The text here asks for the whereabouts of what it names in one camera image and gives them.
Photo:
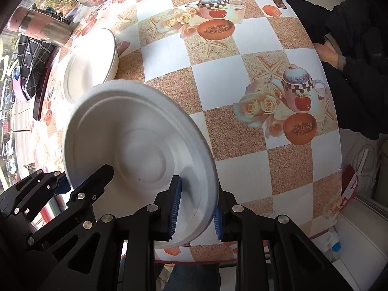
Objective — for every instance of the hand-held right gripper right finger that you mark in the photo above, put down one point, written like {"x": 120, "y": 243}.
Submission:
{"x": 219, "y": 224}

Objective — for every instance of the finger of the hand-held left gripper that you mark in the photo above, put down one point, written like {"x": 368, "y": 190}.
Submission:
{"x": 91, "y": 185}
{"x": 62, "y": 185}

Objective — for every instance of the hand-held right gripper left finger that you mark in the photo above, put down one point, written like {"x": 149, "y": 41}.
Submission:
{"x": 175, "y": 206}

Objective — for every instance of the printed checkered tablecloth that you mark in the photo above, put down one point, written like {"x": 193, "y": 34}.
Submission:
{"x": 242, "y": 157}

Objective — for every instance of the dark wooden tray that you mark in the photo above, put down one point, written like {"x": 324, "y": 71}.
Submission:
{"x": 41, "y": 103}

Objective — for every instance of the white bottle with blue cap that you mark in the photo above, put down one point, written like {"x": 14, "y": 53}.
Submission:
{"x": 332, "y": 244}

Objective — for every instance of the black checked cloth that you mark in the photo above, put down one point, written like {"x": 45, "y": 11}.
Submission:
{"x": 30, "y": 63}

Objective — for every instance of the red and white packet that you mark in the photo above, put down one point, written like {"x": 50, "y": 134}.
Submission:
{"x": 350, "y": 188}

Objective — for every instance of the white bowl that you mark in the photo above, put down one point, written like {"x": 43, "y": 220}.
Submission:
{"x": 106, "y": 45}

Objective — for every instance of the white plastic container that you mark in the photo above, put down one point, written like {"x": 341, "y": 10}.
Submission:
{"x": 363, "y": 248}

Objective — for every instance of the white shoe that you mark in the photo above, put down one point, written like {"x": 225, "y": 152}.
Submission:
{"x": 365, "y": 169}

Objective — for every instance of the pink metal cup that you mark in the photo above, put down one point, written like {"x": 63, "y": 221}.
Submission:
{"x": 42, "y": 25}

